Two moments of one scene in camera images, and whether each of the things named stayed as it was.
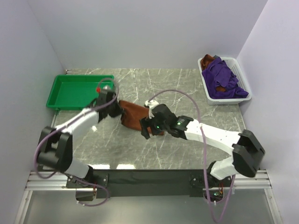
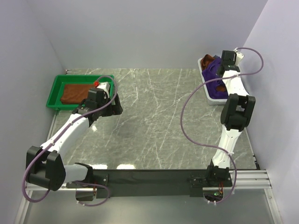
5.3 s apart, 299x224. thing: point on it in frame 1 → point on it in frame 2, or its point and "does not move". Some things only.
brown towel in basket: (205, 61) does not move
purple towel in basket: (221, 80) does not move
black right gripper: (145, 123) → (234, 65)
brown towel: (132, 115) → (75, 94)
